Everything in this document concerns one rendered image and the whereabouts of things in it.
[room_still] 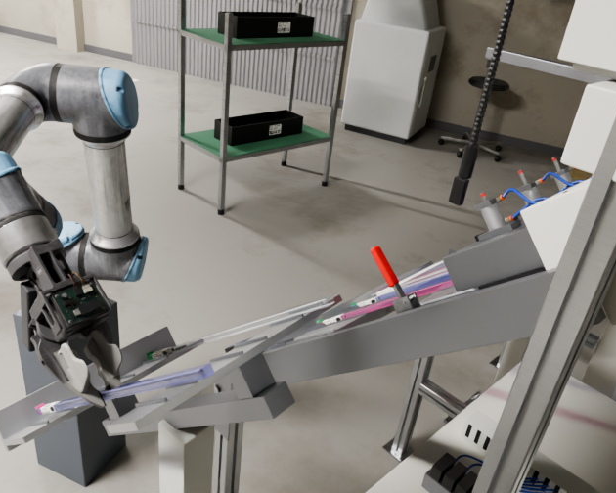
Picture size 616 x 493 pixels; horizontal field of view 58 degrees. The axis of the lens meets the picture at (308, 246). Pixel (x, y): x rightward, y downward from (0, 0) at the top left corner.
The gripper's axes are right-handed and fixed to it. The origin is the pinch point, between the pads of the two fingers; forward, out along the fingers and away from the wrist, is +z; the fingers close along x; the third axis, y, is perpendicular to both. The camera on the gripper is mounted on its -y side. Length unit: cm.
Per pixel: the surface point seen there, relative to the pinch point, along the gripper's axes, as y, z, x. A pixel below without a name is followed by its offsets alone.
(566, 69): 52, -4, 53
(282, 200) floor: -167, -74, 222
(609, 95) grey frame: 61, 4, 22
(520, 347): -29, 47, 134
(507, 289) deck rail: 41, 15, 27
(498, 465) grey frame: 30.0, 31.3, 22.8
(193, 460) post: -8.4, 13.9, 10.1
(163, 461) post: -13.4, 11.8, 8.4
